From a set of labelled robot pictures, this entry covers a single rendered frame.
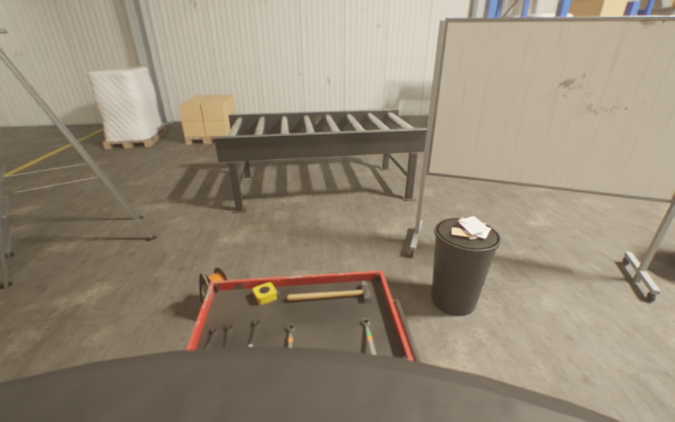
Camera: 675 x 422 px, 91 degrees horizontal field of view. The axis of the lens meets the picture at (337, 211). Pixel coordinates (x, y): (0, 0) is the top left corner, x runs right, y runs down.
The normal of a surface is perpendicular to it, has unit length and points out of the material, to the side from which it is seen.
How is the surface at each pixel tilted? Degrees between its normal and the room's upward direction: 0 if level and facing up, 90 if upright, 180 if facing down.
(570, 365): 0
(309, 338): 0
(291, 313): 0
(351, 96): 90
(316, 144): 90
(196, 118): 90
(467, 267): 94
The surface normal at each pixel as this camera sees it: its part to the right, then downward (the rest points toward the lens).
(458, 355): 0.00, -0.89
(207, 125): 0.09, 0.46
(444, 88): -0.33, 0.44
